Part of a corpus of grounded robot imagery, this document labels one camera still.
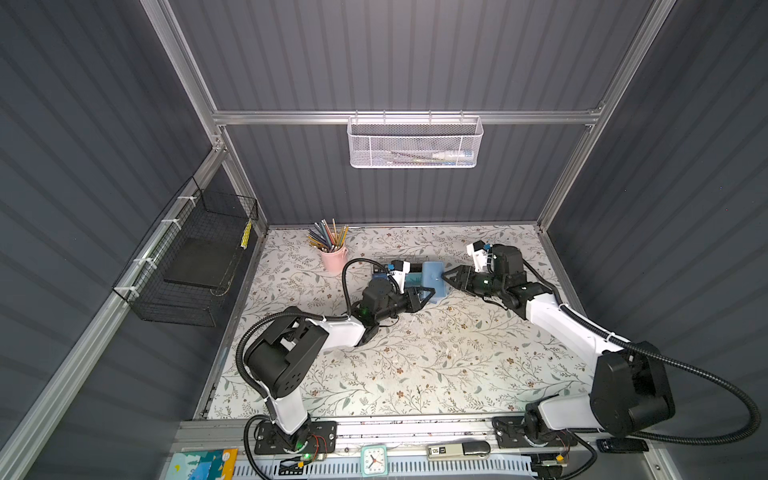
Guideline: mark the coloured pencils bunch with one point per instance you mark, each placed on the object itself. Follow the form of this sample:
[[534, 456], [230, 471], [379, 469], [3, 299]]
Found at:
[[328, 237]]

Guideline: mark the pink pencil cup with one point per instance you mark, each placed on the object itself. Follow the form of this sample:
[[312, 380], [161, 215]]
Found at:
[[334, 261]]

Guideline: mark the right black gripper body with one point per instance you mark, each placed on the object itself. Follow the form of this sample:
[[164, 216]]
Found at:
[[487, 284]]

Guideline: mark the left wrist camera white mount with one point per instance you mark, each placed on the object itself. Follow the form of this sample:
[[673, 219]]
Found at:
[[398, 271]]

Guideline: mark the small teal desk clock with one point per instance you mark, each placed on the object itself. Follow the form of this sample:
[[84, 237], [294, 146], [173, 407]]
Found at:
[[374, 461]]

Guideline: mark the black wire wall basket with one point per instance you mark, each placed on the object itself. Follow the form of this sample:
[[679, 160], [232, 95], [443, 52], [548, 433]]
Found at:
[[205, 214]]

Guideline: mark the black remote device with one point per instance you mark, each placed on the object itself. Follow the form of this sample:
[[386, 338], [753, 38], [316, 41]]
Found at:
[[622, 445]]

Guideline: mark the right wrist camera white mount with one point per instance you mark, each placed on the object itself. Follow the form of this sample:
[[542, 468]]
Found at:
[[479, 252]]

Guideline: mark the yellow tag on basket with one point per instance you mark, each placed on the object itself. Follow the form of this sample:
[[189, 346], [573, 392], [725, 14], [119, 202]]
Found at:
[[246, 235]]

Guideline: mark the colourful booklet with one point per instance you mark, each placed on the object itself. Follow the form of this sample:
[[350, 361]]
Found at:
[[202, 465]]

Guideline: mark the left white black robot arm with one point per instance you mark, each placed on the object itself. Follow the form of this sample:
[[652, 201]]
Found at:
[[276, 361]]

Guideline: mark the white wire mesh basket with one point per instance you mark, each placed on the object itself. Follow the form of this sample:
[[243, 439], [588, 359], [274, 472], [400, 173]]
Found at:
[[370, 139]]

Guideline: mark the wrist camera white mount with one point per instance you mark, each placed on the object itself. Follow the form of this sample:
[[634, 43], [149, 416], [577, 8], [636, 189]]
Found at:
[[398, 271], [479, 252]]

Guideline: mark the pens in white basket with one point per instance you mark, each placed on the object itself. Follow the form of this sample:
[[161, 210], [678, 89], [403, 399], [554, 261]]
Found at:
[[449, 157]]

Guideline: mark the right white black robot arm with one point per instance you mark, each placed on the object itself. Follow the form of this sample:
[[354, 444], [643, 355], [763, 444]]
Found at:
[[630, 390]]

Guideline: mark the black pad in basket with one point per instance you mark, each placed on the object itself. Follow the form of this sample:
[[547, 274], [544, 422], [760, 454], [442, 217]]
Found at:
[[202, 263]]

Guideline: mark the silver black label device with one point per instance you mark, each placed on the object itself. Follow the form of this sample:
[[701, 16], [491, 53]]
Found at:
[[458, 450]]

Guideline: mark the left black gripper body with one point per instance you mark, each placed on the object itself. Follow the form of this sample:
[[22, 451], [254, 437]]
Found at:
[[395, 306]]

